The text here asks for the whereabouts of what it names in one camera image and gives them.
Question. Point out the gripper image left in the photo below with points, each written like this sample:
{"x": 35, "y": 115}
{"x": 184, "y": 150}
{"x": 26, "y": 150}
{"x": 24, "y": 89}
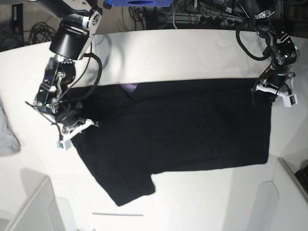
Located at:
{"x": 69, "y": 120}

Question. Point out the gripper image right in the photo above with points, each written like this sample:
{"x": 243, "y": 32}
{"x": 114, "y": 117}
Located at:
{"x": 274, "y": 83}

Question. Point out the black T-shirt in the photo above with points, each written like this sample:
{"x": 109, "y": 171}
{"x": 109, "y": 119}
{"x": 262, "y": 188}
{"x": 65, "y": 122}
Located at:
{"x": 151, "y": 128}

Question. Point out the grey cloth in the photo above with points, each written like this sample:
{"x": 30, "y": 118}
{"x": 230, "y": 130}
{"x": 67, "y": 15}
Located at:
{"x": 9, "y": 144}

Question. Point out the white bin left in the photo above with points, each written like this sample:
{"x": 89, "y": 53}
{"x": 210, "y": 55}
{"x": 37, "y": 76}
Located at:
{"x": 39, "y": 212}

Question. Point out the white bin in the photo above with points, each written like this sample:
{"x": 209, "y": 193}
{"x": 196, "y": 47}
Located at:
{"x": 281, "y": 204}
{"x": 39, "y": 212}

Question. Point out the white bin right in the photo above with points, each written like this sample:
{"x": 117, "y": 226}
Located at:
{"x": 281, "y": 204}

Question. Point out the blue box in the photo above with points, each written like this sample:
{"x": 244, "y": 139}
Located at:
{"x": 146, "y": 3}

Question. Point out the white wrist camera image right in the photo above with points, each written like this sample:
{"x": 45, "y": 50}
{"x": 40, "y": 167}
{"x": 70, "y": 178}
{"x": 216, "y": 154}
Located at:
{"x": 290, "y": 100}

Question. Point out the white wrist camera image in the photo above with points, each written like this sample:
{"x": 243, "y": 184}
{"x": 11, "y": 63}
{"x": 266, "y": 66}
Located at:
{"x": 290, "y": 100}
{"x": 64, "y": 144}

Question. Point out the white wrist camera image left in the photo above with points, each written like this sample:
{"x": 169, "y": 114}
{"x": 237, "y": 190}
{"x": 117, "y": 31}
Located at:
{"x": 64, "y": 144}

